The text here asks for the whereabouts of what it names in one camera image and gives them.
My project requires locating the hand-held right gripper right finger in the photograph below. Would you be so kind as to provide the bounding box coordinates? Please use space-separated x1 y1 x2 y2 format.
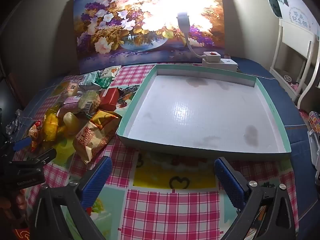
214 157 297 240

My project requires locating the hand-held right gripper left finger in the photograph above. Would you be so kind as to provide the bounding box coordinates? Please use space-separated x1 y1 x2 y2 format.
30 156 113 240

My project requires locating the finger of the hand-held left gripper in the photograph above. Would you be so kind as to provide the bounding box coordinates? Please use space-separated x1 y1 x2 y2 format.
0 138 30 157
10 148 57 167

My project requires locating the small red cartoon packet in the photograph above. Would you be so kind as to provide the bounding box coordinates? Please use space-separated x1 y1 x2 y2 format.
28 120 43 143

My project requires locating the silver foil packet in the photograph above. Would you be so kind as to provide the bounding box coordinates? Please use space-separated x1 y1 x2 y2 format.
5 109 23 136

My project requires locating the clear yellow pastry packet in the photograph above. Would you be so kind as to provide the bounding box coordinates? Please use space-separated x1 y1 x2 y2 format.
41 106 62 142

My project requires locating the clear pale pastry packet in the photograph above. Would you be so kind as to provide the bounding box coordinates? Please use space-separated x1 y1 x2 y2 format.
62 112 81 136

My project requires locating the orange printed bread packet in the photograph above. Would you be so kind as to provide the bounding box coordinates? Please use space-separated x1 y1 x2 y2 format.
72 110 123 164

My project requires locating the purple snack packet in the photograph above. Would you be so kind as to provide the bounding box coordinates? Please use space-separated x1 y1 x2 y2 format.
58 96 83 113

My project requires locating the clear green pastry packet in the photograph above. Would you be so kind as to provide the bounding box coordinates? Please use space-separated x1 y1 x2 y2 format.
78 90 102 113

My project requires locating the teal cardboard tray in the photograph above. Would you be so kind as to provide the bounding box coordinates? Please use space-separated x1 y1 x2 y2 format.
116 64 292 161

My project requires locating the clear bun packet orange label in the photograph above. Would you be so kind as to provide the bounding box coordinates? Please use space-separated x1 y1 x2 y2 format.
62 79 81 98

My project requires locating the red snack packet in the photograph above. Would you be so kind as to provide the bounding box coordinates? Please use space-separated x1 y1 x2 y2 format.
99 87 121 112

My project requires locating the green and white snack packet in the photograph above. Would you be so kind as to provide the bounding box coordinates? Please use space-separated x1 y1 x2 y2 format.
81 71 101 92
96 76 113 90

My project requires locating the white packet with orange print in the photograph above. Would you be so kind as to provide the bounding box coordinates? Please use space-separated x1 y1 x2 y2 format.
101 65 122 78

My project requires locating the person's left hand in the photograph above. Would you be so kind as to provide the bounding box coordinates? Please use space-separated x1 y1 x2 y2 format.
0 189 27 230

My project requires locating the pink checkered printed tablecloth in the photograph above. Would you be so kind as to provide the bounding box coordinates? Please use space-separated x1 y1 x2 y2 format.
15 64 300 240

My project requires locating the colourful patterned box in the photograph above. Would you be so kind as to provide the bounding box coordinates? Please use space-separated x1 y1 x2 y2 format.
308 110 320 133

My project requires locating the white power strip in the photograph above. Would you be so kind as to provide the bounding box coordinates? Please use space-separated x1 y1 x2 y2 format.
201 58 238 72

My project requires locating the pink patterned cloth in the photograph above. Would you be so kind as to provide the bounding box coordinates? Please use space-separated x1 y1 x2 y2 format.
284 74 304 93

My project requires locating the flower painting poster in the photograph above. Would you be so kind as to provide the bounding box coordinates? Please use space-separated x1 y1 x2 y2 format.
72 0 225 74

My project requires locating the white folding chair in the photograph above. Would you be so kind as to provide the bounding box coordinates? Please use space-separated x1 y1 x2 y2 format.
269 19 320 109

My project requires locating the white gooseneck lamp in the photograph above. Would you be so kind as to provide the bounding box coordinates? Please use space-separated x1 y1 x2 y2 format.
176 11 209 58

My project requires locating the white printed paper bag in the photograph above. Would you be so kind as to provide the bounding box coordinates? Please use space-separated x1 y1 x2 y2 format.
266 0 320 40

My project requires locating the white switch adaptor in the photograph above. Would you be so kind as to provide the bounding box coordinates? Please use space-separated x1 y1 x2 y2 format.
203 51 221 65

